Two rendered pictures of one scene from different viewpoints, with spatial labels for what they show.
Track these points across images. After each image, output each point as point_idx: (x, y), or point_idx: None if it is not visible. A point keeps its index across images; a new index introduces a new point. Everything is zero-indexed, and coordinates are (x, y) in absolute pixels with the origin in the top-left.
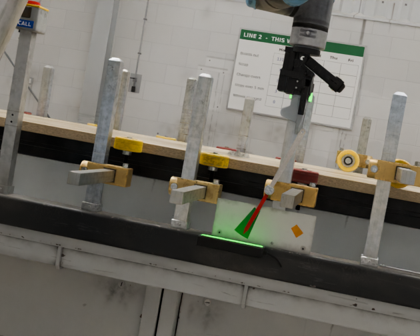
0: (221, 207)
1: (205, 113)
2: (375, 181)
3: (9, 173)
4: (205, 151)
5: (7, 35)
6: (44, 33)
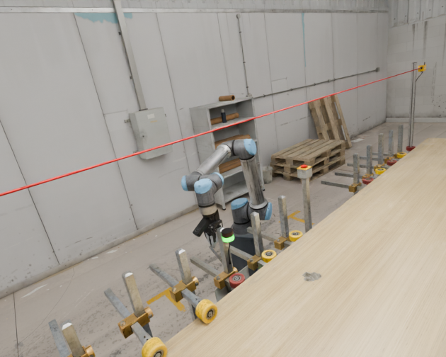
0: (246, 269)
1: (252, 229)
2: (260, 343)
3: (305, 229)
4: (311, 263)
5: (246, 180)
6: (305, 178)
